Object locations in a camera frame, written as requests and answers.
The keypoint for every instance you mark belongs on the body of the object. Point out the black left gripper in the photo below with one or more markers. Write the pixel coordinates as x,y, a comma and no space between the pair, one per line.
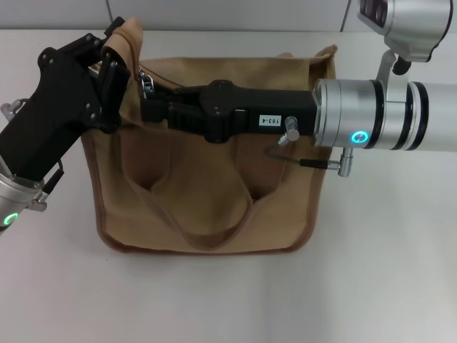
57,107

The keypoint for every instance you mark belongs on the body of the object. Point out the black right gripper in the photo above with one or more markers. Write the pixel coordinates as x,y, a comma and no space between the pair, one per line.
250,110

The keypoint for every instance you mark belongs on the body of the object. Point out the silver metal zipper pull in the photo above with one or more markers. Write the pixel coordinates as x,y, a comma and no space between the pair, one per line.
146,84

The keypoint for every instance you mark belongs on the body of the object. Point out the khaki canvas food bag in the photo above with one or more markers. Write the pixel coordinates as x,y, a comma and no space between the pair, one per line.
200,186

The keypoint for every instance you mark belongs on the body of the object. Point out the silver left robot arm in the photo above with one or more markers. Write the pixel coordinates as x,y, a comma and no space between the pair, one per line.
14,200

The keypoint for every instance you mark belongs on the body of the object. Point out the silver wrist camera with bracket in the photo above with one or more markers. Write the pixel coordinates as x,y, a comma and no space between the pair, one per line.
410,21

